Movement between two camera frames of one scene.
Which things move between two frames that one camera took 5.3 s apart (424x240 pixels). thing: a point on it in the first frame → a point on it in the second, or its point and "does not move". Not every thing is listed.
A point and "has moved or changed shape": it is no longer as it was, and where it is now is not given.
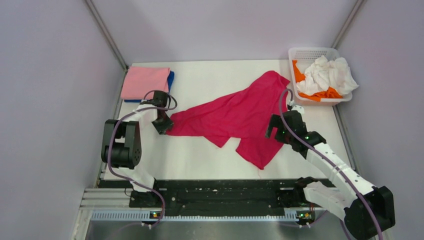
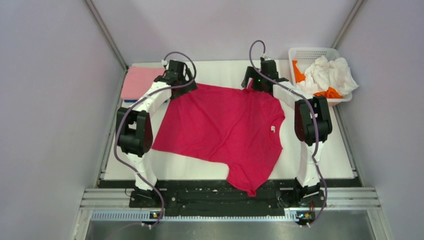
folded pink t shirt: [140, 82] does not move
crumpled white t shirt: [322, 75] does not move
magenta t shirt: [242, 114] has moved or changed shape
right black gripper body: [287, 136] → [257, 81]
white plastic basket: [306, 57] does not move
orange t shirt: [329, 92] does not move
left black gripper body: [160, 118] → [185, 89]
